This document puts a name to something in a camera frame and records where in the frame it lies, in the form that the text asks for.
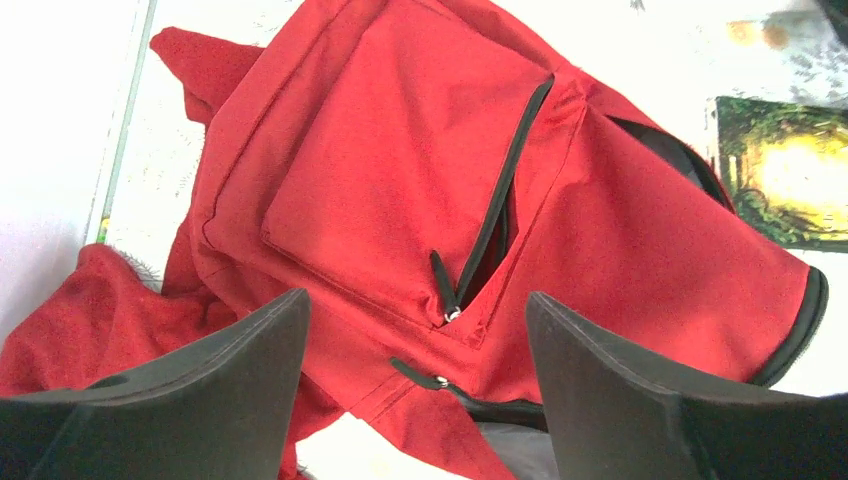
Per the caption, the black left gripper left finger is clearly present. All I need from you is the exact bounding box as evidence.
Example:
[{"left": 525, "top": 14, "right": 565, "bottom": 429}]
[{"left": 1, "top": 289, "right": 311, "bottom": 479}]

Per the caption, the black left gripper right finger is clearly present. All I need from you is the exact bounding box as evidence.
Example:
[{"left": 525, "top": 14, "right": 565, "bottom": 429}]
[{"left": 526, "top": 292, "right": 847, "bottom": 479}]

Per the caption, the red student backpack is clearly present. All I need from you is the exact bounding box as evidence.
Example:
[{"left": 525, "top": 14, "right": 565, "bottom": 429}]
[{"left": 151, "top": 1, "right": 827, "bottom": 479}]

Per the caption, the red cloth garment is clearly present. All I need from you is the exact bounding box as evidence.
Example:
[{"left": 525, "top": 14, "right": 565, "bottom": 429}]
[{"left": 0, "top": 26, "right": 346, "bottom": 480}]

